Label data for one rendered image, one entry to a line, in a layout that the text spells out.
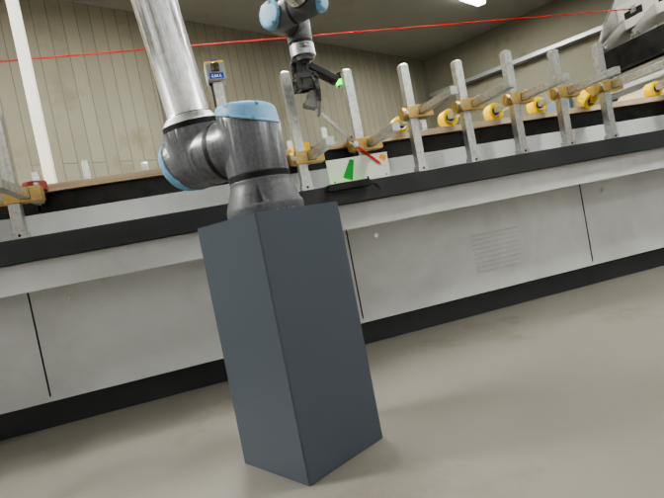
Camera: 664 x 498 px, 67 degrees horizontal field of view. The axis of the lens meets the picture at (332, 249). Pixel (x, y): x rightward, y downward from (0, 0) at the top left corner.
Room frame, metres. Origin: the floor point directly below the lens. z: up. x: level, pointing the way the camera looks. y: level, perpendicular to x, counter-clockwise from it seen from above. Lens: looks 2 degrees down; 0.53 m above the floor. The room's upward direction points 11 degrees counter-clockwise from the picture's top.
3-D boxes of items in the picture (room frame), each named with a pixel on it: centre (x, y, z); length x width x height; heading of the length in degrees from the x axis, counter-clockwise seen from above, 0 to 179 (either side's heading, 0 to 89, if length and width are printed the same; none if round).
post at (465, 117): (2.17, -0.67, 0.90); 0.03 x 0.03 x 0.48; 16
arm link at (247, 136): (1.24, 0.15, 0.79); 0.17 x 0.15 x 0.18; 58
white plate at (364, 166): (2.00, -0.17, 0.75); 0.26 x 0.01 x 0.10; 106
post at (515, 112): (2.24, -0.91, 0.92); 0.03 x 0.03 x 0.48; 16
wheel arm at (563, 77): (2.21, -0.96, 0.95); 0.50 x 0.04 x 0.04; 16
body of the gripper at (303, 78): (1.83, -0.02, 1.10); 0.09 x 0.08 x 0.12; 106
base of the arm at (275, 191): (1.24, 0.14, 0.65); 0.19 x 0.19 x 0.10
